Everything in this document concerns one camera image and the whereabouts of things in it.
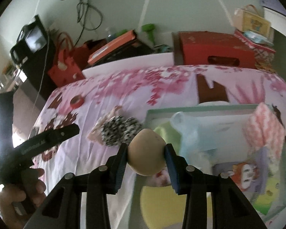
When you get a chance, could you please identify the red tape roll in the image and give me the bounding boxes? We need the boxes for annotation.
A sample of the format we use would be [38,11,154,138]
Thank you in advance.
[70,95,85,109]

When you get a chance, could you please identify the red cardboard gift box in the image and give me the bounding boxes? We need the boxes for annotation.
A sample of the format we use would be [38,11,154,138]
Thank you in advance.
[173,31,256,69]

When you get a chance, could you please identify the pink white chevron cloth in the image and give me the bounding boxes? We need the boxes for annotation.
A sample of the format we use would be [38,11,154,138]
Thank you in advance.
[243,102,285,158]

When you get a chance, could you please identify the person's left hand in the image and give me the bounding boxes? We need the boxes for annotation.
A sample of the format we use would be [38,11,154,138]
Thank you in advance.
[0,168,46,228]

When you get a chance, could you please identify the purple cartoon face mask packet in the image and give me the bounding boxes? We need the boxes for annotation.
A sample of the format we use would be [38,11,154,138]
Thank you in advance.
[212,147,269,194]

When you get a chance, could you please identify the yellow sponge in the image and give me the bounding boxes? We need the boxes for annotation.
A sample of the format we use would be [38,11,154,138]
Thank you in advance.
[140,186,186,228]

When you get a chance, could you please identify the black hanging cables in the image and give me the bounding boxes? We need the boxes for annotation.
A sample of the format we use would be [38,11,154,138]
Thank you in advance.
[74,0,104,47]

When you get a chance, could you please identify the black coffee machine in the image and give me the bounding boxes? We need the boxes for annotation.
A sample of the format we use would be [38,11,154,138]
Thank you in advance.
[10,15,57,99]

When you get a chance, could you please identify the green dumbbell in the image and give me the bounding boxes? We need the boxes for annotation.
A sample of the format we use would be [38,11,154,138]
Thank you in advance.
[141,23,156,46]

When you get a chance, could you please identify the blue wet wipes pack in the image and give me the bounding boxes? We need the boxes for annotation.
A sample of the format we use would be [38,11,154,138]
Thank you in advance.
[243,31,273,47]

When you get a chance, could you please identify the red felt tote bag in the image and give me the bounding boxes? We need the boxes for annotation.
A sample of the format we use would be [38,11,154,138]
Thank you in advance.
[48,32,103,87]

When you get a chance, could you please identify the pink satin scrunchie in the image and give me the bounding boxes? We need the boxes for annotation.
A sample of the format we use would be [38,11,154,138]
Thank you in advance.
[87,106,123,145]

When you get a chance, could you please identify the leopard print scrunchie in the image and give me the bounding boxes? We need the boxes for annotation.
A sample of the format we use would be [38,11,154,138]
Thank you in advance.
[102,116,143,146]

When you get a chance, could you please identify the light blue face mask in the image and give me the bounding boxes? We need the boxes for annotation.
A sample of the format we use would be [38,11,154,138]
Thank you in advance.
[169,111,220,158]

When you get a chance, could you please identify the beige gift bag with handle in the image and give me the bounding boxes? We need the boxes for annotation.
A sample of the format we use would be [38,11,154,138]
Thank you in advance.
[232,4,271,38]

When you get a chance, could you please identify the green tissue pack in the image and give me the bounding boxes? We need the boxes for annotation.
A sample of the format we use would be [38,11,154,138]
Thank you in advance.
[250,176,286,220]

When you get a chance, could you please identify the light green cloth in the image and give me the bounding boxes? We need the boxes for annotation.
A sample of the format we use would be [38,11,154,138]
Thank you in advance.
[154,122,181,154]

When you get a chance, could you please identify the orange black long box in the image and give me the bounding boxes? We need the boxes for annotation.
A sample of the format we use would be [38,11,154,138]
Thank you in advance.
[88,30,155,67]

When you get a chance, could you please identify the clear plastic bottle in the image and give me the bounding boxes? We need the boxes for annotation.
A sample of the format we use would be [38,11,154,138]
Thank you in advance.
[105,27,117,42]

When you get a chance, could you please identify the pink floral cartoon bedsheet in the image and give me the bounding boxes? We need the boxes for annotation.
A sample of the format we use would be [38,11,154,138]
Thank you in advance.
[34,65,286,191]

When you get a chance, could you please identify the red white patterned tin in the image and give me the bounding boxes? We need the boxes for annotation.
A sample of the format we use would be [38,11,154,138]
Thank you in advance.
[234,30,276,73]

